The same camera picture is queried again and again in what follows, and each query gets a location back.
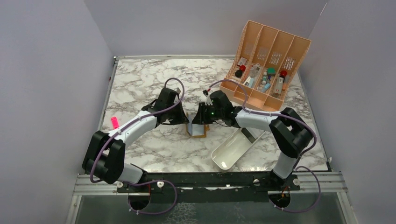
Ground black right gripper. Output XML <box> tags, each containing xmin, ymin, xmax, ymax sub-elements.
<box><xmin>192</xmin><ymin>102</ymin><xmax>224</xmax><ymax>125</ymax></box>

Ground yellow leather card holder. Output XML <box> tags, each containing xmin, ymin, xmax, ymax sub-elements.
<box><xmin>186</xmin><ymin>123</ymin><xmax>210</xmax><ymax>138</ymax></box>

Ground black credit card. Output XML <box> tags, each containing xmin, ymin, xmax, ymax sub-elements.
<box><xmin>241</xmin><ymin>128</ymin><xmax>257</xmax><ymax>144</ymax></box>

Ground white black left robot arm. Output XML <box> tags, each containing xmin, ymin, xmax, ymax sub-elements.
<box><xmin>82</xmin><ymin>88</ymin><xmax>189</xmax><ymax>192</ymax></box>

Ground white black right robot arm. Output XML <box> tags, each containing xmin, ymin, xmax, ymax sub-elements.
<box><xmin>192</xmin><ymin>91</ymin><xmax>317</xmax><ymax>190</ymax></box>

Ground white plastic tray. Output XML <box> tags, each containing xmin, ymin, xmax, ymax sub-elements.
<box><xmin>211</xmin><ymin>128</ymin><xmax>265</xmax><ymax>171</ymax></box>

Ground black round cap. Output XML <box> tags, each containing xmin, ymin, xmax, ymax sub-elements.
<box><xmin>235</xmin><ymin>70</ymin><xmax>243</xmax><ymax>78</ymax></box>

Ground pink highlighter marker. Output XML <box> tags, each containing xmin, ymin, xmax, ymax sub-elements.
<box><xmin>111</xmin><ymin>116</ymin><xmax>120</xmax><ymax>129</ymax></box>

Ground light blue tube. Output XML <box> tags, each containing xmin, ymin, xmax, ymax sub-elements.
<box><xmin>262</xmin><ymin>83</ymin><xmax>271</xmax><ymax>93</ymax></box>

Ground green round cap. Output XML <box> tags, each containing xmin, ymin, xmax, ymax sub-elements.
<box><xmin>267</xmin><ymin>68</ymin><xmax>276</xmax><ymax>76</ymax></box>

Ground white red tube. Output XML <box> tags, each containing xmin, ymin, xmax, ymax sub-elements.
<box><xmin>274</xmin><ymin>76</ymin><xmax>284</xmax><ymax>94</ymax></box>

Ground peach desk organizer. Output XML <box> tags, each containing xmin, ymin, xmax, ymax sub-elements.
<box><xmin>219</xmin><ymin>21</ymin><xmax>311</xmax><ymax>112</ymax></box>

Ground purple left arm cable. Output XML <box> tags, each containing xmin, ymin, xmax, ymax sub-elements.
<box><xmin>90</xmin><ymin>77</ymin><xmax>185</xmax><ymax>183</ymax></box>

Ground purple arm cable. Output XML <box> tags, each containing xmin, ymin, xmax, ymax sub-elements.
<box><xmin>209</xmin><ymin>79</ymin><xmax>322</xmax><ymax>214</ymax></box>
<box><xmin>90</xmin><ymin>77</ymin><xmax>185</xmax><ymax>183</ymax></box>

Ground black mounting rail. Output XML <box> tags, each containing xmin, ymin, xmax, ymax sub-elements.
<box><xmin>117</xmin><ymin>171</ymin><xmax>300</xmax><ymax>203</ymax></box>

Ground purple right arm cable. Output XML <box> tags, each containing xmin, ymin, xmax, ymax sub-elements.
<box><xmin>209</xmin><ymin>79</ymin><xmax>322</xmax><ymax>214</ymax></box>

